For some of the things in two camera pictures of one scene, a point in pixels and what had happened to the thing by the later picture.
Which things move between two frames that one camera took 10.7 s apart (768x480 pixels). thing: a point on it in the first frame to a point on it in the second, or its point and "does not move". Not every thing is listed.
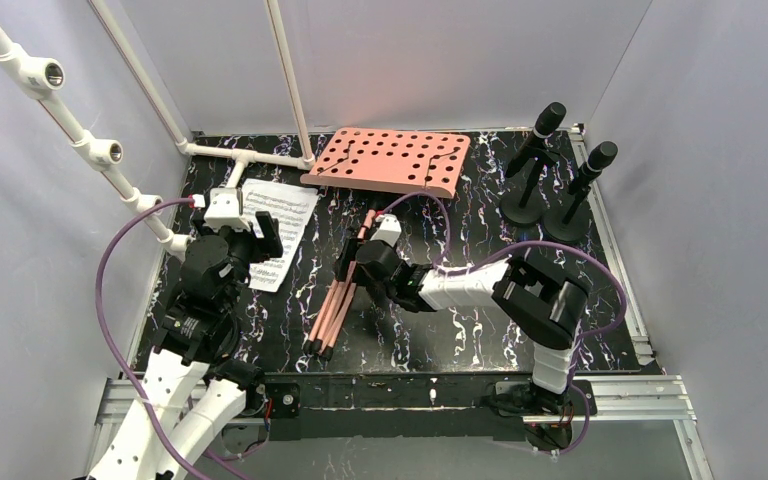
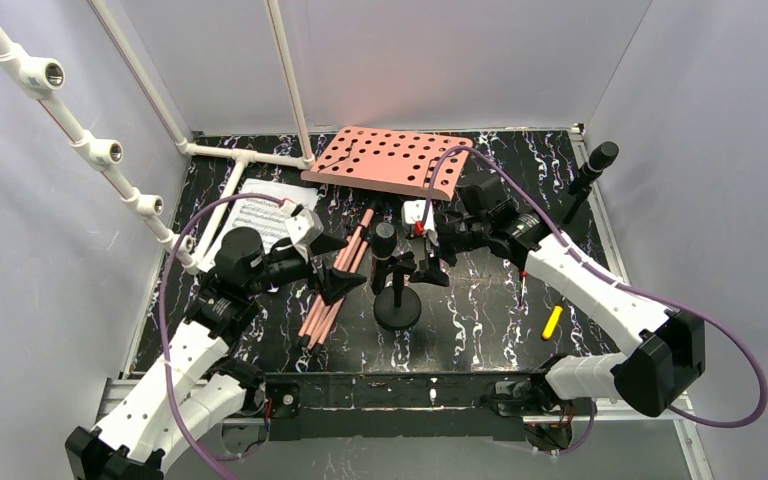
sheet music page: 289,205 does not move
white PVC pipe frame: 31,75 does not move
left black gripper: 251,237 to 314,264
